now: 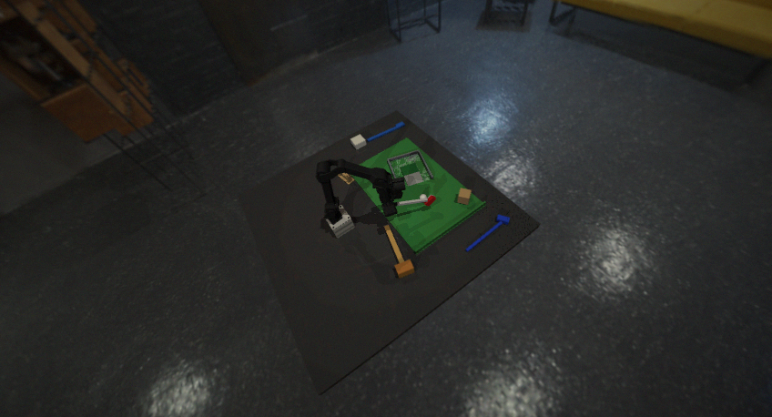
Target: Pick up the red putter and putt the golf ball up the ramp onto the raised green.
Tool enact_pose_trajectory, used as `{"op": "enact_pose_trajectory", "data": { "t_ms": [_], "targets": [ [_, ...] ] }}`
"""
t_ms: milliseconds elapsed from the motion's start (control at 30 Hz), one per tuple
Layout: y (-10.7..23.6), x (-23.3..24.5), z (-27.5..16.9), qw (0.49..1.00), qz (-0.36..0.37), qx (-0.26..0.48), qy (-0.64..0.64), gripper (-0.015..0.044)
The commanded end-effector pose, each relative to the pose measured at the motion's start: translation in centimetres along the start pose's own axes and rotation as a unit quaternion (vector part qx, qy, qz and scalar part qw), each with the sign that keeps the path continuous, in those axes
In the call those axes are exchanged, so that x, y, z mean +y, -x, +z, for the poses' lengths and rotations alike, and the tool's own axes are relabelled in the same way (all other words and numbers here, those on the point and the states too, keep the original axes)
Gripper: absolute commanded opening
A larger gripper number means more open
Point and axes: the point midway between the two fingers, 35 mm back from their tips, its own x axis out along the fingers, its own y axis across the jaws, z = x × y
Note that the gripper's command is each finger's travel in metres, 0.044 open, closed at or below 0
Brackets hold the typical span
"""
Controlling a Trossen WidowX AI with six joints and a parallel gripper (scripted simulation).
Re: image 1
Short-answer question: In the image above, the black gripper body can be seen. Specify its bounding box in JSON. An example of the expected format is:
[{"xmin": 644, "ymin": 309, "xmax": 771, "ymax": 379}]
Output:
[{"xmin": 379, "ymin": 191, "xmax": 398, "ymax": 217}]

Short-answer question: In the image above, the brown cube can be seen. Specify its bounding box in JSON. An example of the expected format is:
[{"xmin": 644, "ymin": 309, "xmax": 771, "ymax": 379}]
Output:
[{"xmin": 458, "ymin": 188, "xmax": 471, "ymax": 205}]

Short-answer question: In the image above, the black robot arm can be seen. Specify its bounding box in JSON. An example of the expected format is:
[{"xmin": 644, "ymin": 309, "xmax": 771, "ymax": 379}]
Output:
[{"xmin": 316, "ymin": 158, "xmax": 406, "ymax": 225}]

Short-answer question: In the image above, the green flat mat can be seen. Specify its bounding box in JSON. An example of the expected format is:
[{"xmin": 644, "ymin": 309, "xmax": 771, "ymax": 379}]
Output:
[{"xmin": 351, "ymin": 137, "xmax": 482, "ymax": 252}]

